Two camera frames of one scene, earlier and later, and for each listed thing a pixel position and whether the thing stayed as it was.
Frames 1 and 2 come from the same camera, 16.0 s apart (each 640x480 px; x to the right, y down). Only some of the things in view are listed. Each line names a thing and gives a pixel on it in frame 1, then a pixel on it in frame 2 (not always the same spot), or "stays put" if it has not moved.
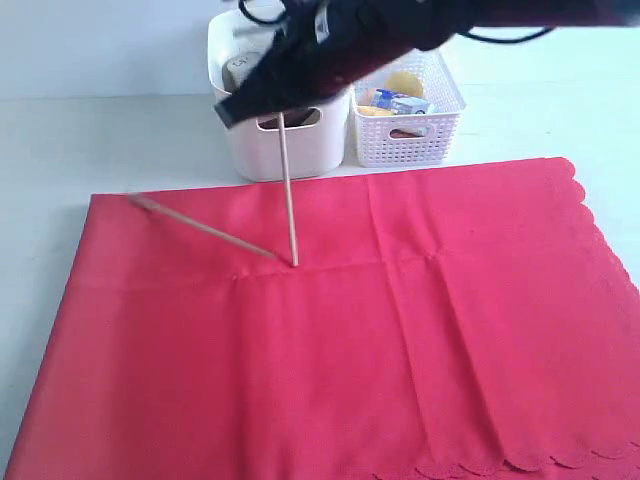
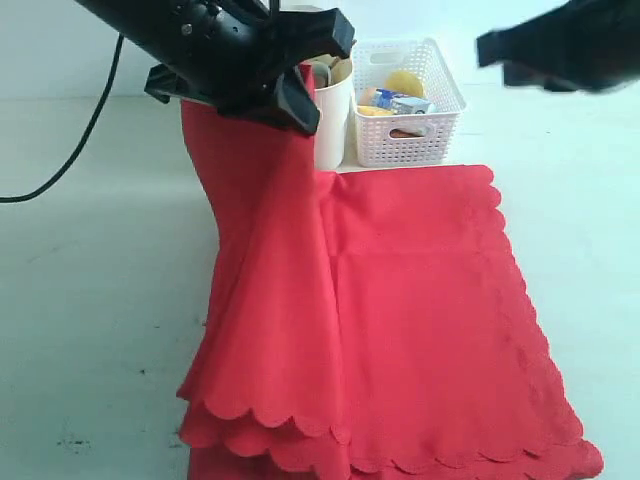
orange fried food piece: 400,133 stays put
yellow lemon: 409,83 stays put
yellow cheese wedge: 374,111 stays put
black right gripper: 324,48 → 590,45
